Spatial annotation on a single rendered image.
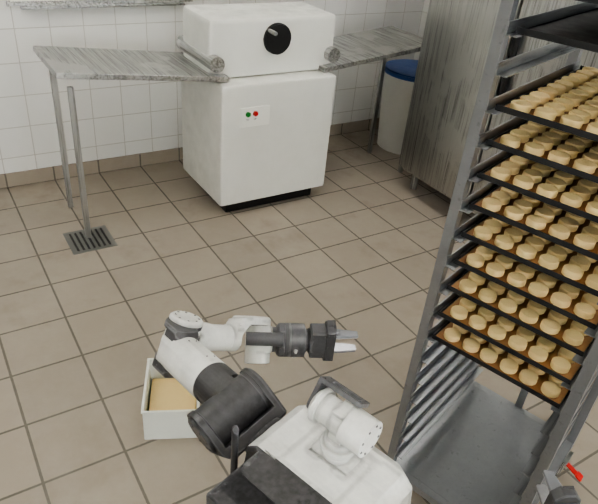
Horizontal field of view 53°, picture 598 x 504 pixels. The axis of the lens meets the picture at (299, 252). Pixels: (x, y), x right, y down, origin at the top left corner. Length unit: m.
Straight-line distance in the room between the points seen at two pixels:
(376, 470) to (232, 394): 0.30
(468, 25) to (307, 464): 3.21
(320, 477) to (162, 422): 1.48
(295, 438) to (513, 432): 1.61
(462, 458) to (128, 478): 1.24
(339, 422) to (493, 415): 1.68
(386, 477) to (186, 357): 0.47
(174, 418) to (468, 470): 1.12
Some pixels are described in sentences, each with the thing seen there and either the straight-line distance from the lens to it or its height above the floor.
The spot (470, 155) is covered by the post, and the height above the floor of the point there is 1.37.
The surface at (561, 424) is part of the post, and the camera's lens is 1.84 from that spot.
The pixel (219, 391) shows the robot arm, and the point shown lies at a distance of 1.17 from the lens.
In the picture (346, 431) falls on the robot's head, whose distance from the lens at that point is 0.99.
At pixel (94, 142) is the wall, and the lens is 4.43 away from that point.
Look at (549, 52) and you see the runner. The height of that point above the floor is 1.58.
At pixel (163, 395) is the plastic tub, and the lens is 2.62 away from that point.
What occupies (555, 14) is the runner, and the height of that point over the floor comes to 1.68.
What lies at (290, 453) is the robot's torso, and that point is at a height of 1.11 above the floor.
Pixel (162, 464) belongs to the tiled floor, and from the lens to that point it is 2.47.
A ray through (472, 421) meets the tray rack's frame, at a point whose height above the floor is 0.15.
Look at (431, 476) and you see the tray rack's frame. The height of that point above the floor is 0.15.
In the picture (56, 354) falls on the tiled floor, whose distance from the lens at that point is 2.97.
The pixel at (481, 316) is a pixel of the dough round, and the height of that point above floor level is 0.88.
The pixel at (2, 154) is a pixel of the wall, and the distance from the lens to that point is 4.34.
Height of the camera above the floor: 1.95
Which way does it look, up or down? 33 degrees down
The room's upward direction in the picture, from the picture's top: 6 degrees clockwise
